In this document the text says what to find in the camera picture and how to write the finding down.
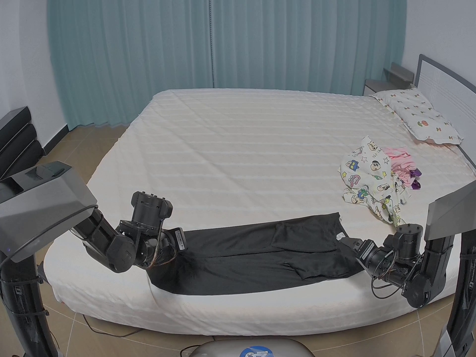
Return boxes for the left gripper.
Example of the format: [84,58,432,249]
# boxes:
[136,228,187,268]

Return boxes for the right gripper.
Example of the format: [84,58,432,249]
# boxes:
[353,239,395,280]

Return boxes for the black T-shirt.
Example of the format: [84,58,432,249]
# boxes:
[147,211,367,297]

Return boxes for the bed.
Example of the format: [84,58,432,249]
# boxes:
[44,54,476,337]

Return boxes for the white printed garment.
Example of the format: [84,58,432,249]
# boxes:
[338,135,411,225]

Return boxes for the purple garment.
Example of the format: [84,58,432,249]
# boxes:
[405,168,423,190]

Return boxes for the pink garment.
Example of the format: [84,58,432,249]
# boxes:
[383,145,417,179]

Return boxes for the white printed pillow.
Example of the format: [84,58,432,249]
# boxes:
[372,88,463,146]

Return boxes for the grey bedside table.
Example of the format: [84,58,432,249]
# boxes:
[364,62,414,96]

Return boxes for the blue-green curtain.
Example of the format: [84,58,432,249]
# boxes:
[48,0,213,129]
[209,0,408,96]

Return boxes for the black cable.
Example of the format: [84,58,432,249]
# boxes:
[5,204,98,254]
[180,335,218,357]
[83,314,144,338]
[371,263,408,299]

